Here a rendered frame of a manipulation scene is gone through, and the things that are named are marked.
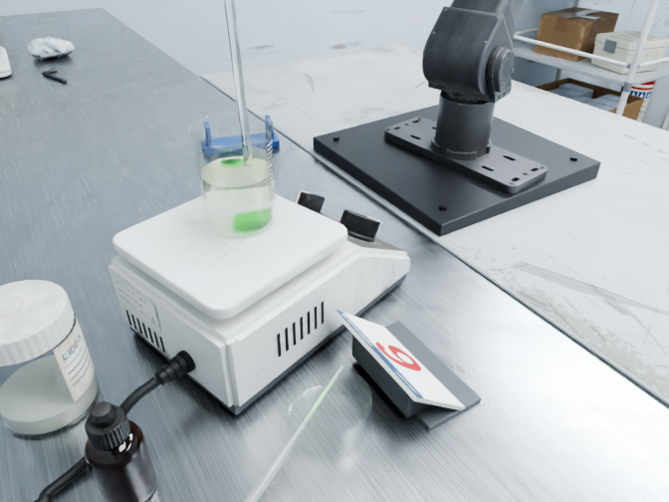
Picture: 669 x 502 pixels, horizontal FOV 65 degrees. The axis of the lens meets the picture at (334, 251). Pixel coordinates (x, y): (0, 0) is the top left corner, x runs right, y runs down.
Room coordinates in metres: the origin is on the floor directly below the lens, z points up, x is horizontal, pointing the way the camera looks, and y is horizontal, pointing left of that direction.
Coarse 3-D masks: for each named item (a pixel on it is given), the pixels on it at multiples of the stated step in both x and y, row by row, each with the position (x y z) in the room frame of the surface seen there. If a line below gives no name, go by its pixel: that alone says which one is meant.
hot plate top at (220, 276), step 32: (160, 224) 0.31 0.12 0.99; (192, 224) 0.31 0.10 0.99; (288, 224) 0.31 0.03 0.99; (320, 224) 0.32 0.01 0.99; (128, 256) 0.28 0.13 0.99; (160, 256) 0.27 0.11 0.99; (192, 256) 0.27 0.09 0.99; (224, 256) 0.28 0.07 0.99; (256, 256) 0.28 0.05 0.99; (288, 256) 0.28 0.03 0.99; (320, 256) 0.28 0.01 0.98; (192, 288) 0.24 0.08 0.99; (224, 288) 0.24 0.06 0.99; (256, 288) 0.24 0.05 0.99
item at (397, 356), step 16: (352, 320) 0.28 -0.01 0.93; (368, 336) 0.26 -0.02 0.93; (384, 336) 0.28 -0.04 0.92; (384, 352) 0.25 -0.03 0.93; (400, 352) 0.26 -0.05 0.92; (400, 368) 0.23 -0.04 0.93; (416, 368) 0.25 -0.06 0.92; (416, 384) 0.22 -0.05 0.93; (432, 384) 0.23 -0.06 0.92; (448, 400) 0.22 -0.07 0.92
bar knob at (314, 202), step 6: (300, 192) 0.40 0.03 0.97; (306, 192) 0.40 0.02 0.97; (300, 198) 0.39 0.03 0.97; (306, 198) 0.40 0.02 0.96; (312, 198) 0.40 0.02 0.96; (318, 198) 0.41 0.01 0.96; (324, 198) 0.41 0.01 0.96; (300, 204) 0.39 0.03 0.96; (306, 204) 0.39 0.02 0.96; (312, 204) 0.40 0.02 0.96; (318, 204) 0.40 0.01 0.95; (312, 210) 0.40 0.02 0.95; (318, 210) 0.40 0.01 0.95
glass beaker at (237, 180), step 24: (216, 120) 0.34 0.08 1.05; (264, 120) 0.34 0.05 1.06; (216, 144) 0.34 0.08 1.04; (240, 144) 0.29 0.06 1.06; (264, 144) 0.31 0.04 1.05; (216, 168) 0.29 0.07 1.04; (240, 168) 0.30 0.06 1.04; (264, 168) 0.31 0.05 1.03; (216, 192) 0.30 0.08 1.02; (240, 192) 0.29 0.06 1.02; (264, 192) 0.30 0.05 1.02; (216, 216) 0.30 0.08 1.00; (240, 216) 0.29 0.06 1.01; (264, 216) 0.30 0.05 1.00
